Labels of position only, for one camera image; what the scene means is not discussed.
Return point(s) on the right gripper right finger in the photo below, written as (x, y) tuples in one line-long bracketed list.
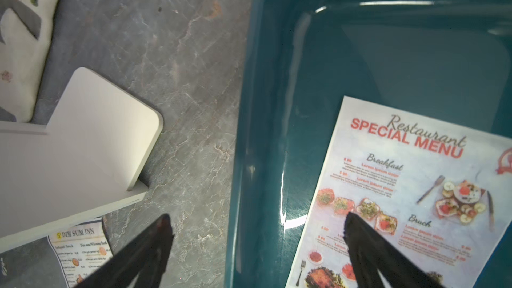
[(374, 259)]

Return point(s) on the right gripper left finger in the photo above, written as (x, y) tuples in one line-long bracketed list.
[(141, 263)]

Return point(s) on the dim sum menu sheet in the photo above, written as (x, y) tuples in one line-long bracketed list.
[(81, 250)]

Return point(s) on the special menu sheet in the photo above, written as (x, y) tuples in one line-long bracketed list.
[(440, 193)]

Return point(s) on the white menu holder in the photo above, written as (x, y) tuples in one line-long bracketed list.
[(84, 163)]

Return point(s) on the teal plastic tray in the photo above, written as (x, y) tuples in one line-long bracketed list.
[(446, 59)]

